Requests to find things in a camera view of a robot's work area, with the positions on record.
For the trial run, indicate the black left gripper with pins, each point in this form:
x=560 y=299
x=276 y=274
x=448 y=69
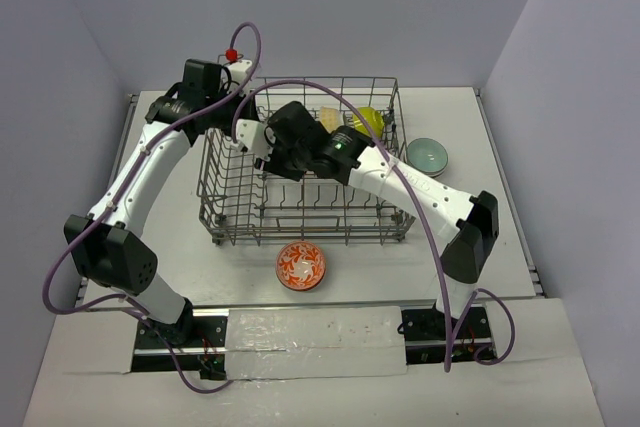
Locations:
x=245 y=108

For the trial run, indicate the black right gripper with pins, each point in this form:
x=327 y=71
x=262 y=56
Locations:
x=273 y=165

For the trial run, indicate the white bowl yellow flower pattern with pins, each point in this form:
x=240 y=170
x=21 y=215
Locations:
x=330 y=118

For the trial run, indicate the orange floral patterned bowl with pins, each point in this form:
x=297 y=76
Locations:
x=300 y=266

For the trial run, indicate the teal patterned bowl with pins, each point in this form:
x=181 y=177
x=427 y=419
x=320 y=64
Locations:
x=426 y=154

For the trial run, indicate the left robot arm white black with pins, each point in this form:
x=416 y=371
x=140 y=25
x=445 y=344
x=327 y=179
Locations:
x=106 y=243

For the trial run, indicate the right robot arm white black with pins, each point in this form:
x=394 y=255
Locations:
x=469 y=224

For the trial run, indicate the white taped cover panel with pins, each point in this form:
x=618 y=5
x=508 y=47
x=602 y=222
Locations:
x=288 y=344

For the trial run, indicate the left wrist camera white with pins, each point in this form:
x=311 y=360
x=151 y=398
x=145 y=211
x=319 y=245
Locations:
x=238 y=67

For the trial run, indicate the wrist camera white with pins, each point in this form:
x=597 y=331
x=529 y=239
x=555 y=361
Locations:
x=238 y=67
x=250 y=137

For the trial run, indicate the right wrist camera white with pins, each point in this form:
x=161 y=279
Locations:
x=250 y=137

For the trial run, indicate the grey wire dish rack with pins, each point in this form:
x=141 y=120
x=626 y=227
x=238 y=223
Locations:
x=240 y=204

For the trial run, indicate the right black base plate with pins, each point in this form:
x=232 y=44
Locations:
x=424 y=335

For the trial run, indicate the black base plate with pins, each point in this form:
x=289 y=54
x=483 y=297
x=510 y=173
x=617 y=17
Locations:
x=199 y=349
x=424 y=335

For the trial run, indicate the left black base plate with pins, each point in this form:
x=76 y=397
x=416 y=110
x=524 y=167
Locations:
x=199 y=349

